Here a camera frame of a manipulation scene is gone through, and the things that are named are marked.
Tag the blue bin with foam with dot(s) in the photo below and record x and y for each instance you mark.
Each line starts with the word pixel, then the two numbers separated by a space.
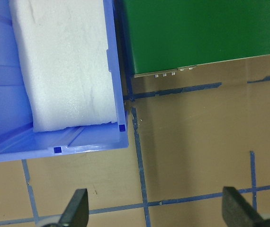
pixel 17 139

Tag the green conveyor belt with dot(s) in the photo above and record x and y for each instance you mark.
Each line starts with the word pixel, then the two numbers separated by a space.
pixel 164 35

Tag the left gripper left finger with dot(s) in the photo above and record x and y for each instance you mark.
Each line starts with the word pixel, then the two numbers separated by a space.
pixel 76 213

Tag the white foam pad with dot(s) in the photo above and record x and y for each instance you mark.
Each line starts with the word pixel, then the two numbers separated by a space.
pixel 62 48

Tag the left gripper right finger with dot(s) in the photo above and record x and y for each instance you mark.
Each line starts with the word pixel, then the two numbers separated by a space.
pixel 236 211

